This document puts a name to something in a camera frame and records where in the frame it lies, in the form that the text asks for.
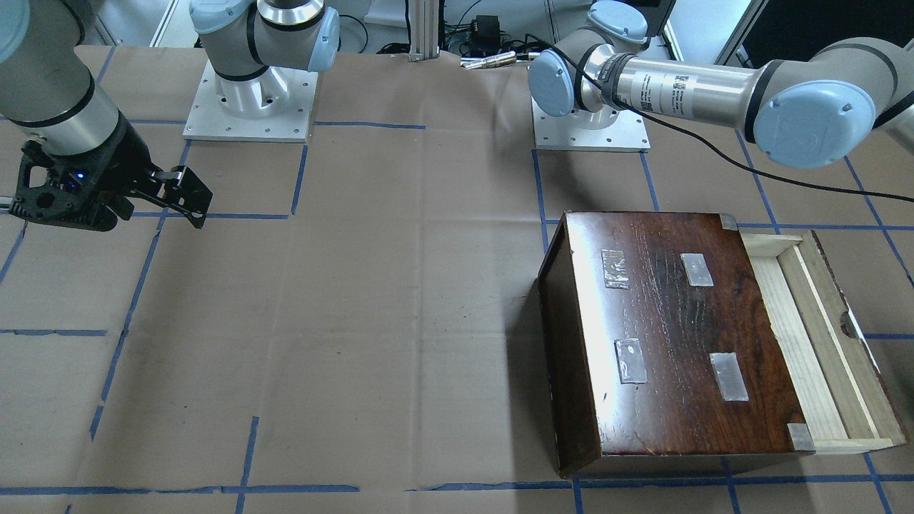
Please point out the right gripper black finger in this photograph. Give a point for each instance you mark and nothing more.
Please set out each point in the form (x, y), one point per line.
(183, 191)

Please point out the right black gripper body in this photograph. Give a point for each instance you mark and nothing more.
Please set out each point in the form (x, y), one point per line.
(123, 165)

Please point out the light wooden drawer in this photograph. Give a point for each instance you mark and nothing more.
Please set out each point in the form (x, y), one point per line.
(845, 404)

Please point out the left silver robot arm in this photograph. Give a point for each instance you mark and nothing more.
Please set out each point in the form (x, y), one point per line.
(802, 114)

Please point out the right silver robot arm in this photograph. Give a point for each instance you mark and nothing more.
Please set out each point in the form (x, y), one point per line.
(48, 92)

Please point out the dark wooden drawer cabinet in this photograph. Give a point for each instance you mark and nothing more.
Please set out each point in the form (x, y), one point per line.
(661, 356)

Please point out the brown paper table cover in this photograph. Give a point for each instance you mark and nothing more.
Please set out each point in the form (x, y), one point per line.
(356, 328)

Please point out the black power adapter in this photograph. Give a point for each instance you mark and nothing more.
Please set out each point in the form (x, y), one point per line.
(485, 36)

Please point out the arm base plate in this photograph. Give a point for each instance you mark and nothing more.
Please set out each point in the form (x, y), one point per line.
(275, 107)
(607, 130)

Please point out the aluminium frame post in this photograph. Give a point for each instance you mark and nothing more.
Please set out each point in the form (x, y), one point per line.
(424, 20)

